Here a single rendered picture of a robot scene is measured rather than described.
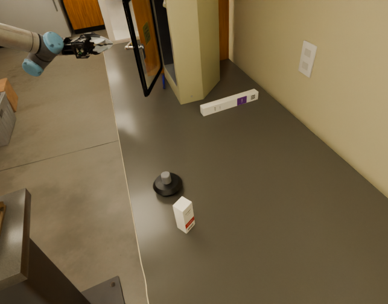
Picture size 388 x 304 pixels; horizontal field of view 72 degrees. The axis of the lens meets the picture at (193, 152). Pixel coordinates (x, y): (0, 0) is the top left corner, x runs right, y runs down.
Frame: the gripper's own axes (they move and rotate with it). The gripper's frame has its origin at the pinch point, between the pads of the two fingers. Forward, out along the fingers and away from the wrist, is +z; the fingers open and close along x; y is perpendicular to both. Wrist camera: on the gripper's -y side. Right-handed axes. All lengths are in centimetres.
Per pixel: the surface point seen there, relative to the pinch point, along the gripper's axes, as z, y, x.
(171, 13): 30.1, 6.4, 12.0
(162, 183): 34, 58, -22
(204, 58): 40.1, -1.6, -8.4
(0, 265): -4, 86, -26
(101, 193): -50, -11, -120
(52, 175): -103, -28, -120
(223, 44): 45, -43, -18
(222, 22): 45, -42, -6
